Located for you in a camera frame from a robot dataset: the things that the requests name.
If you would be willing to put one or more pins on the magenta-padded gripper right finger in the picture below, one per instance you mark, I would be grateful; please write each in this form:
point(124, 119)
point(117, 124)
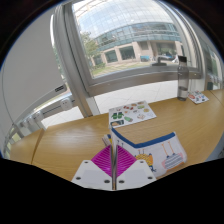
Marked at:
point(136, 175)

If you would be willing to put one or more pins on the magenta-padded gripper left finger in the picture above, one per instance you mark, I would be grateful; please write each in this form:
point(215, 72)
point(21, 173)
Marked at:
point(90, 175)

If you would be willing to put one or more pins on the white cartoon-print towel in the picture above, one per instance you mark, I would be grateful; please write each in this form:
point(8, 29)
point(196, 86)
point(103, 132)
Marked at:
point(160, 151)

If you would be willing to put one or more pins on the large colourful sticker sheet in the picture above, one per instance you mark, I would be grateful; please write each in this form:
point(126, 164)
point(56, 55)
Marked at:
point(131, 114)

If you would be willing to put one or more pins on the grey framed window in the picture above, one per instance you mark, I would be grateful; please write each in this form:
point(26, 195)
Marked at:
point(133, 80)

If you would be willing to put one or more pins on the small colourful sticker sheet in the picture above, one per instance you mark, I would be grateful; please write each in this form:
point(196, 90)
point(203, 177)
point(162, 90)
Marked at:
point(198, 97)

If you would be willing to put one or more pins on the clear water bottle black cap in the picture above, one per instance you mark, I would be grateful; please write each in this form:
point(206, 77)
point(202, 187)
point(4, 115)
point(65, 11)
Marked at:
point(182, 80)

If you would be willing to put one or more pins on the white wall trunking with sockets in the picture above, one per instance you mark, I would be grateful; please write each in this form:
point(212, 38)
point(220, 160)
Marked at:
point(66, 104)

